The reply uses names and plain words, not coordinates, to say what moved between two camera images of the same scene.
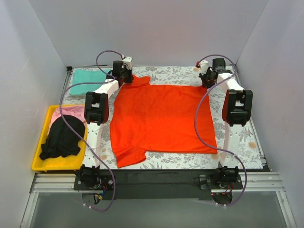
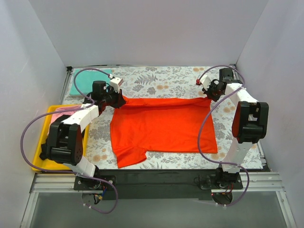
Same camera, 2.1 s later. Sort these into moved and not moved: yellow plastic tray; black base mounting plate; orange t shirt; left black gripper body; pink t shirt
Moved: left black gripper body; orange t shirt
Not moved: pink t shirt; yellow plastic tray; black base mounting plate
